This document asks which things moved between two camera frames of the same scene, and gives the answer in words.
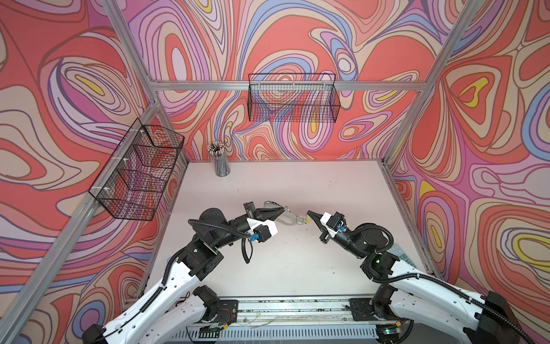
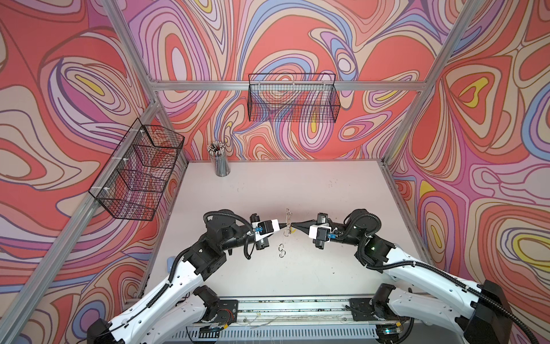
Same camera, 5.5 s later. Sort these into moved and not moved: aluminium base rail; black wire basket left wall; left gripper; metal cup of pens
Moved: left gripper
Not moved: metal cup of pens; black wire basket left wall; aluminium base rail
